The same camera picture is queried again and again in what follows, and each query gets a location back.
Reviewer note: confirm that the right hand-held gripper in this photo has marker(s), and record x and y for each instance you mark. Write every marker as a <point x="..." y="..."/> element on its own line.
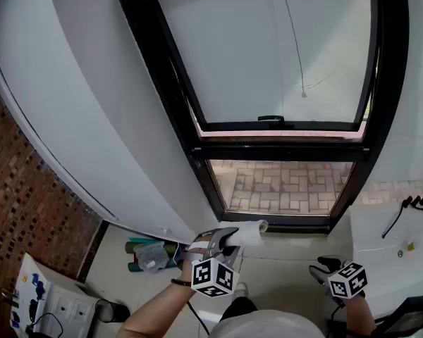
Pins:
<point x="349" y="280"/>

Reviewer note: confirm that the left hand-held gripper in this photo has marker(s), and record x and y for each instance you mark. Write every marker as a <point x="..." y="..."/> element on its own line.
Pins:
<point x="213" y="278"/>

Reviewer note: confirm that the white cleaning cloth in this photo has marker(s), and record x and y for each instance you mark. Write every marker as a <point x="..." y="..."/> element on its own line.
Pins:
<point x="248" y="232"/>

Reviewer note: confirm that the black window frame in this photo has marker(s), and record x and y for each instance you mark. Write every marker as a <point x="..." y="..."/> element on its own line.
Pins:
<point x="278" y="151"/>

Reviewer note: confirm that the person's left forearm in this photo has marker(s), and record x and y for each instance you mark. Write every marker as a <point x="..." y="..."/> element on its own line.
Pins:
<point x="155" y="312"/>

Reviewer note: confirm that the person's right forearm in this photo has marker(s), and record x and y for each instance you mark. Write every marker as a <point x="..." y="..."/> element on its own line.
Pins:
<point x="359" y="315"/>

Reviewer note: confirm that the dark green roll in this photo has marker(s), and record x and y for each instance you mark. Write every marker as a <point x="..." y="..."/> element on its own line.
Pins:
<point x="135" y="268"/>
<point x="171" y="250"/>

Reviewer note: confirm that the white sink basin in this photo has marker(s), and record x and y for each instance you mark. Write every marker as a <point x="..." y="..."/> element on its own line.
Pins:
<point x="373" y="231"/>

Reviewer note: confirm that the metal sink drain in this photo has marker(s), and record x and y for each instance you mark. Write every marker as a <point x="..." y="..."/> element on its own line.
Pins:
<point x="400" y="253"/>

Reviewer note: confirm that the clear plastic bag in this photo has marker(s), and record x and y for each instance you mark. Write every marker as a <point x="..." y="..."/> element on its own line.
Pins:
<point x="149" y="257"/>

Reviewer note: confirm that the teal roll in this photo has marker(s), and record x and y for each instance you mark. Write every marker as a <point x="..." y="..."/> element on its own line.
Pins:
<point x="144" y="241"/>

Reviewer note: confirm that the small yellow bottle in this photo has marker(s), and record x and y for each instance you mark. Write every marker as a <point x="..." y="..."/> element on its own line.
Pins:
<point x="411" y="246"/>

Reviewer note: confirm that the black waste bin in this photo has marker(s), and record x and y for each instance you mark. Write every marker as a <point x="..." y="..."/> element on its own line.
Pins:
<point x="111" y="312"/>

